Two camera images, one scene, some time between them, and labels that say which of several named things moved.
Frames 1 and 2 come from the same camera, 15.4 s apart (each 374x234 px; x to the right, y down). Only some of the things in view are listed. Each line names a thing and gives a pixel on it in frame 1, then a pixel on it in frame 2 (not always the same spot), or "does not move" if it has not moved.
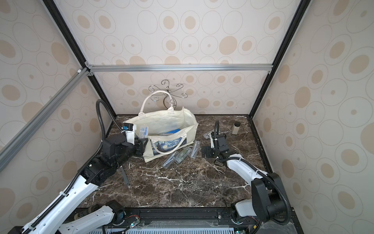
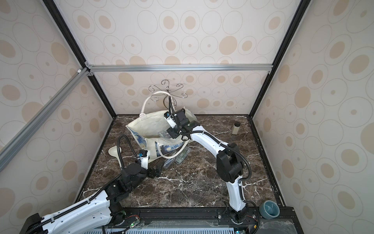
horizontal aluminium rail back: (89, 68) does not move
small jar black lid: (236, 127) does not move
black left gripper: (140, 143) to (154, 174)
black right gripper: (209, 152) to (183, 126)
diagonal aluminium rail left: (13, 144) does not move
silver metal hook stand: (157, 91) does not move
